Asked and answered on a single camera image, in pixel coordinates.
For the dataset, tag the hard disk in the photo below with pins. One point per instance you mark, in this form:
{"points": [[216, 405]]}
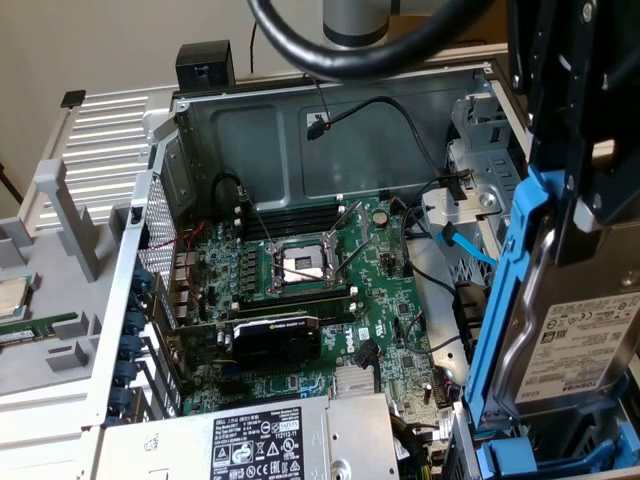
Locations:
{"points": [[575, 340]]}

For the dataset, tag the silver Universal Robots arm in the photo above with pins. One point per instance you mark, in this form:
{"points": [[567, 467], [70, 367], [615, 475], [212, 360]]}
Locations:
{"points": [[355, 25]]}

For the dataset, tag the grey metal disk bay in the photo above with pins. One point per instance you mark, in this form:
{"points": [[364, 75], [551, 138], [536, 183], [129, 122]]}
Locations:
{"points": [[565, 440]]}

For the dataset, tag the empty blue disk carrier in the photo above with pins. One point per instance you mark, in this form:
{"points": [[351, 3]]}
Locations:
{"points": [[510, 452]]}

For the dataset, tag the brown cardboard box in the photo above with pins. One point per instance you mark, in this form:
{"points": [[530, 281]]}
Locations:
{"points": [[415, 25]]}

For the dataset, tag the silver metal drive cage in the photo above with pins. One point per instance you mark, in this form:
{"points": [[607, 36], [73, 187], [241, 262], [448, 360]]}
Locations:
{"points": [[490, 165]]}

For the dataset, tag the round coin battery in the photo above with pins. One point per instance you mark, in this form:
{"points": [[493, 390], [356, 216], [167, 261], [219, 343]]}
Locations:
{"points": [[381, 218]]}

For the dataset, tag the metal socket cover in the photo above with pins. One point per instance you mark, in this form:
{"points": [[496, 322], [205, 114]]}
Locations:
{"points": [[362, 220]]}

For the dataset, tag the black fan shroud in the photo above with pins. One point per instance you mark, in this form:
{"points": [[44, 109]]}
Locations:
{"points": [[470, 310]]}

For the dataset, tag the metal locking lever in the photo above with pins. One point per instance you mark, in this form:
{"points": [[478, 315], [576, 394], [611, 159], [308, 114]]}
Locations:
{"points": [[352, 258], [256, 216]]}

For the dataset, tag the green Dell motherboard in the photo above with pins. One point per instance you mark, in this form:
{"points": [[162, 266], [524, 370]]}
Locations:
{"points": [[390, 295]]}

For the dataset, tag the open PC case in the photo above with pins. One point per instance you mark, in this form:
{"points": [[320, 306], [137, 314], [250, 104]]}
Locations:
{"points": [[250, 140]]}

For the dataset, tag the black RAM slot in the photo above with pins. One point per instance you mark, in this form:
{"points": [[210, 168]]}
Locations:
{"points": [[290, 229], [290, 215]]}

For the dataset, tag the CPU socket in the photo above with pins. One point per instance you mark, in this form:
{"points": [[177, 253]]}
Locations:
{"points": [[295, 262]]}

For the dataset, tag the black box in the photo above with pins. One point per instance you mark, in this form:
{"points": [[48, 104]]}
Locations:
{"points": [[200, 65]]}

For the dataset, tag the installed green RAM stick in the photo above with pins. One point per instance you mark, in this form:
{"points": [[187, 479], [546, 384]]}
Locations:
{"points": [[290, 302]]}

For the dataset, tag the silver chipset heatsink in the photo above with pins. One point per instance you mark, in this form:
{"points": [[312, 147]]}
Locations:
{"points": [[352, 382]]}

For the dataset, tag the black graphics card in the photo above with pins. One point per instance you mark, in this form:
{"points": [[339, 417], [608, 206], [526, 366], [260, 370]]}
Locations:
{"points": [[275, 345]]}

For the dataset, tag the dark blue slot clip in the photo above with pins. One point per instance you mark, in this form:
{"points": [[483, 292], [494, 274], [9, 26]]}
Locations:
{"points": [[143, 278], [135, 324], [126, 374], [139, 301], [121, 401], [131, 347]]}

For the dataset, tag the black table end cap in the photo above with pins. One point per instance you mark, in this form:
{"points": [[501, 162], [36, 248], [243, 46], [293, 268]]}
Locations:
{"points": [[74, 98]]}

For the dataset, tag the grey power supply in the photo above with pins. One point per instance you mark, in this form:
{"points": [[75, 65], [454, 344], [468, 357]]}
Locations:
{"points": [[190, 450]]}

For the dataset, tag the grey parts rack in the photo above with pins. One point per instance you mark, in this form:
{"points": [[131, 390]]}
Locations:
{"points": [[65, 310]]}

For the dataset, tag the thin dark rod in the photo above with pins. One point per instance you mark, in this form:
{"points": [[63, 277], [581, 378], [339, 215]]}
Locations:
{"points": [[10, 184]]}

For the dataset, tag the silver CPU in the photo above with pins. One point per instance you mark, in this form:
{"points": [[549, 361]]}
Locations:
{"points": [[12, 300]]}

